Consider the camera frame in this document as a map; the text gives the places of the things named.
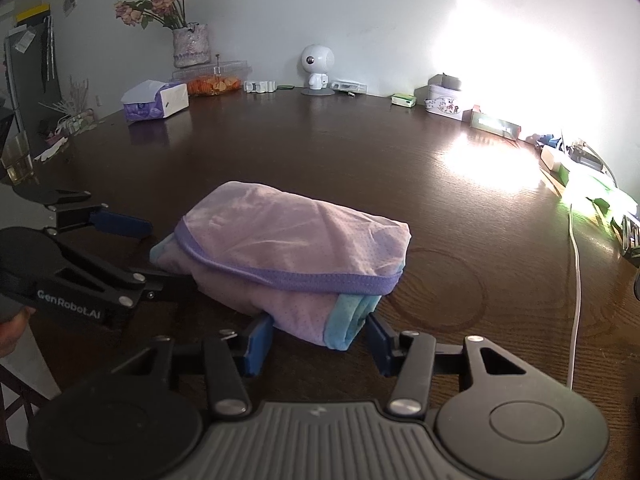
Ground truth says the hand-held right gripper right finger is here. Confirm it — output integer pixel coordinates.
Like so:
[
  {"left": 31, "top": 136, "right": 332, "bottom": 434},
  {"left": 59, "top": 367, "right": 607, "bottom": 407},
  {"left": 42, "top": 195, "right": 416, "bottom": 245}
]
[{"left": 365, "top": 312, "right": 527, "bottom": 417}]

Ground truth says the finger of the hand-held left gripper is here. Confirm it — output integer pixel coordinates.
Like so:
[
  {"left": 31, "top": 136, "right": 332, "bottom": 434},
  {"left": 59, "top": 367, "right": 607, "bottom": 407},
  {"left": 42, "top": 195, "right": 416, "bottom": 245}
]
[
  {"left": 45, "top": 230, "right": 198, "bottom": 308},
  {"left": 47, "top": 191, "right": 153, "bottom": 240}
]

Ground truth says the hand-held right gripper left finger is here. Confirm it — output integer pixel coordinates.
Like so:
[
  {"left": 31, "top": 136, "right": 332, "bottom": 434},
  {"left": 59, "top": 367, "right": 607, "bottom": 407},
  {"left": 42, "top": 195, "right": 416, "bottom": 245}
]
[{"left": 112, "top": 316, "right": 275, "bottom": 417}]

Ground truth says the pink and blue mesh shirt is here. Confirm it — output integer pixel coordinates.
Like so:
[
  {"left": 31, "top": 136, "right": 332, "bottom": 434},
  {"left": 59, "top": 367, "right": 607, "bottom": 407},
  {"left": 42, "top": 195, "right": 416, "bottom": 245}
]
[{"left": 149, "top": 181, "right": 412, "bottom": 352}]

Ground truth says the person's left hand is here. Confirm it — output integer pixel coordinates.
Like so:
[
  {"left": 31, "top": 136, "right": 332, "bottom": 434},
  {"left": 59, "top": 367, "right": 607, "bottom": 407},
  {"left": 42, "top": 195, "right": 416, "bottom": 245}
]
[{"left": 0, "top": 307, "right": 36, "bottom": 358}]

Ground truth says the glass cup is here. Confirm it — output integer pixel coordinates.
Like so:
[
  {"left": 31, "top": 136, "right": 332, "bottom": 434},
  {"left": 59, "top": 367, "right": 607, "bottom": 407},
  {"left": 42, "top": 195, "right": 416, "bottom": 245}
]
[{"left": 0, "top": 132, "right": 36, "bottom": 183}]

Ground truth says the dried white branch ornament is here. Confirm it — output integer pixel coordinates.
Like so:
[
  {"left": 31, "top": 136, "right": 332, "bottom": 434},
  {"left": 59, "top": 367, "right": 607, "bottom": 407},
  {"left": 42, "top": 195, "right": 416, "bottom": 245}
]
[{"left": 40, "top": 77, "right": 98, "bottom": 136}]

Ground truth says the wooden chair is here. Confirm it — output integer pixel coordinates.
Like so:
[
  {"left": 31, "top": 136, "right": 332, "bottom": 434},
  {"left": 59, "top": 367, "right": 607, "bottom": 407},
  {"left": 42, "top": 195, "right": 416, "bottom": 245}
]
[{"left": 0, "top": 362, "right": 51, "bottom": 443}]

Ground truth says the purple tissue pack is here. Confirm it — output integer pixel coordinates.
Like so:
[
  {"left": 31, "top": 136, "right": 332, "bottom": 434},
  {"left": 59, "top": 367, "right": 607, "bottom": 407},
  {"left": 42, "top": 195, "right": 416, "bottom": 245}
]
[{"left": 121, "top": 80, "right": 190, "bottom": 123}]

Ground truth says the dark cabinet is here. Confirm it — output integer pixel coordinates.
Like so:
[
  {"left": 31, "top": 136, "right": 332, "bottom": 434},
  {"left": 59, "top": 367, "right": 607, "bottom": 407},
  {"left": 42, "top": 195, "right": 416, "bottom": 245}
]
[{"left": 5, "top": 25, "right": 66, "bottom": 146}]

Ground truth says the clear plastic food container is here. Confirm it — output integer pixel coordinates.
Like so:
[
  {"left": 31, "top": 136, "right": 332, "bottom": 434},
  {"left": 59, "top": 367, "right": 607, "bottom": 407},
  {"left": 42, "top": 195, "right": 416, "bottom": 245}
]
[{"left": 172, "top": 59, "right": 251, "bottom": 97}]

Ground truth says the grey stone vase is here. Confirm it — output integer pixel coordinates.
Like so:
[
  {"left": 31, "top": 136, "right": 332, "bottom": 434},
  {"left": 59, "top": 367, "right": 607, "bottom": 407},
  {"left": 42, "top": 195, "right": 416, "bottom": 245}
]
[{"left": 172, "top": 22, "right": 211, "bottom": 68}]

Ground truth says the yellow and black strip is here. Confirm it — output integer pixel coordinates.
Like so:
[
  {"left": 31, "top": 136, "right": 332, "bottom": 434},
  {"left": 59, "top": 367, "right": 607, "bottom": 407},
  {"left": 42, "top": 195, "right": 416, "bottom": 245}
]
[{"left": 15, "top": 2, "right": 51, "bottom": 26}]

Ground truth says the long green box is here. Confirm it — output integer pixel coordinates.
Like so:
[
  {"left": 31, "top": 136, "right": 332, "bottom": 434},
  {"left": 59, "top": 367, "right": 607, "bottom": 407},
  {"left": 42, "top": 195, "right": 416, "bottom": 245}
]
[{"left": 469, "top": 110, "right": 522, "bottom": 141}]

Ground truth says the white printed tin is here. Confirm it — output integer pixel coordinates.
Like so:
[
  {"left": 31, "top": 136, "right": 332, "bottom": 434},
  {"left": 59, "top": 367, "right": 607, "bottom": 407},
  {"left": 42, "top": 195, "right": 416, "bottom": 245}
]
[{"left": 425, "top": 84, "right": 473, "bottom": 122}]

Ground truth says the white robot figurine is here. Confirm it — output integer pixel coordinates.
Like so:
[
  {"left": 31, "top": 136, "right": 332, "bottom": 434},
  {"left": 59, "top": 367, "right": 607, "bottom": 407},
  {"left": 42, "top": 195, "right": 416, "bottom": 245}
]
[{"left": 300, "top": 44, "right": 337, "bottom": 97}]

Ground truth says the flat green box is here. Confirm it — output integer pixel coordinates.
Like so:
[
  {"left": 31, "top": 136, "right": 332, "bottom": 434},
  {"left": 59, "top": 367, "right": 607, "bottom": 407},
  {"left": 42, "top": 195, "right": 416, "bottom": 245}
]
[{"left": 570, "top": 175, "right": 638, "bottom": 221}]

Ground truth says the metal hex key set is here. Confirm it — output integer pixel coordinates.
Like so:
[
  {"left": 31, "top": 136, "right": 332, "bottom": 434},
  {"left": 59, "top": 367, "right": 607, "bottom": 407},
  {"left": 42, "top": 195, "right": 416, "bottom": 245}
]
[{"left": 617, "top": 212, "right": 640, "bottom": 261}]

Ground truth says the power strip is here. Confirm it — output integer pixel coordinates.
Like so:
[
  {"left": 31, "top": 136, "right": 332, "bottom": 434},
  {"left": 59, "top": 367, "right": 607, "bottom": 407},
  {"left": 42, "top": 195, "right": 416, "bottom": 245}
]
[{"left": 565, "top": 140, "right": 616, "bottom": 181}]

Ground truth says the white cable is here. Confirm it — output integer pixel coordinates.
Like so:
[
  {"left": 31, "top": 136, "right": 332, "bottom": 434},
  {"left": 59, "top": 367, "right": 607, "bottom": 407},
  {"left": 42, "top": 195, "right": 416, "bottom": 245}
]
[{"left": 565, "top": 202, "right": 583, "bottom": 391}]

